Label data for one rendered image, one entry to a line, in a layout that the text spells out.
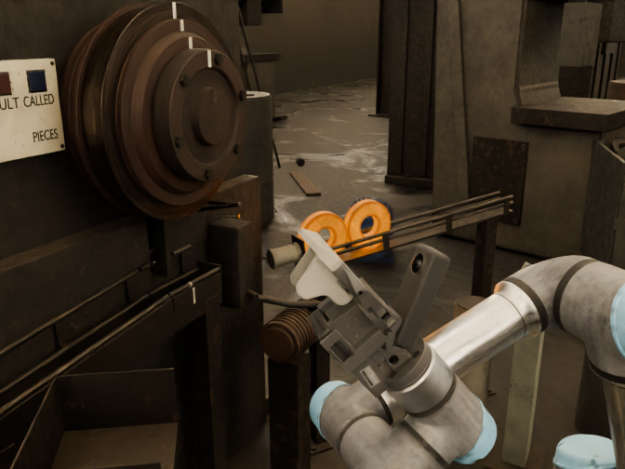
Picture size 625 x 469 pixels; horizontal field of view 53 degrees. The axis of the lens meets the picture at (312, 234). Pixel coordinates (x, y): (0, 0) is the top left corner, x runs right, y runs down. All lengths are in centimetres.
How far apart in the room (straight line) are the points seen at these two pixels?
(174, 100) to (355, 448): 77
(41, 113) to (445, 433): 96
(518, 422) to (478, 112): 228
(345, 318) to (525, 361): 133
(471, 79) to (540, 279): 304
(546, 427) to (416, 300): 171
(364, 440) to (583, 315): 35
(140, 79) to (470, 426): 89
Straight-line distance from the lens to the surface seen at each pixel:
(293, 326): 175
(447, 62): 404
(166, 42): 137
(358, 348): 70
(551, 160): 381
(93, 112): 131
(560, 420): 246
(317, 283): 68
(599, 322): 93
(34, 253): 137
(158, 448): 119
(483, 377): 202
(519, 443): 213
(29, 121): 134
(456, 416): 79
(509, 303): 98
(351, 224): 190
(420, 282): 72
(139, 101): 130
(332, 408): 89
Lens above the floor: 129
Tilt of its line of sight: 18 degrees down
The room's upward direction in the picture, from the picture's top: straight up
